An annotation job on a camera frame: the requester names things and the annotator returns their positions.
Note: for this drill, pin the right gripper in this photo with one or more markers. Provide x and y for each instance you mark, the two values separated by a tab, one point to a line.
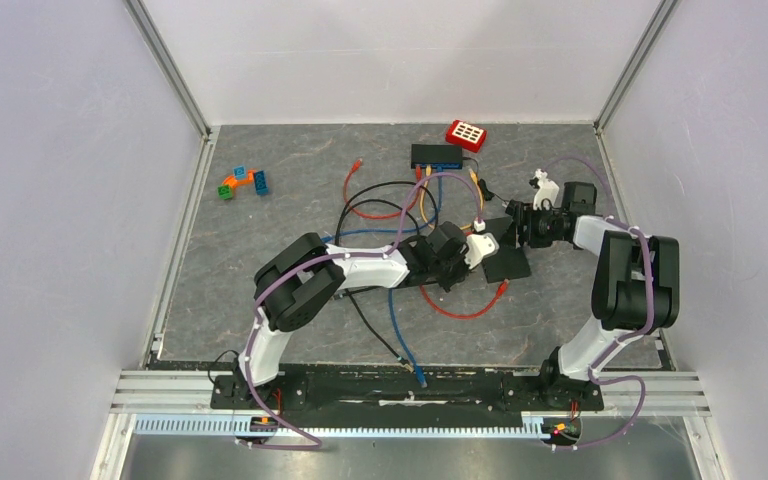
526	216

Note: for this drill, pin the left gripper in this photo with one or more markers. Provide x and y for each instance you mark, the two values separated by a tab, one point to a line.
464	270

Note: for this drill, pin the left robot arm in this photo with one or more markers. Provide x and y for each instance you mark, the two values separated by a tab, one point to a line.
295	285

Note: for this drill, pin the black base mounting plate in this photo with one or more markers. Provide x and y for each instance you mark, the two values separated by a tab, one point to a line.
311	396

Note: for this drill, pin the red keypad box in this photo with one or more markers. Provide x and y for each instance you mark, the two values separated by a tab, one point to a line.
465	135

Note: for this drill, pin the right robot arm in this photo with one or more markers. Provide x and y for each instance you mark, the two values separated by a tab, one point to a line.
635	291

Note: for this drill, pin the black network switch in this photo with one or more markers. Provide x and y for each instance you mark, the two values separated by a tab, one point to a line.
442	156

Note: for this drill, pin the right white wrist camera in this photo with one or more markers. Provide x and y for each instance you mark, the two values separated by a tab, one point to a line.
546	191

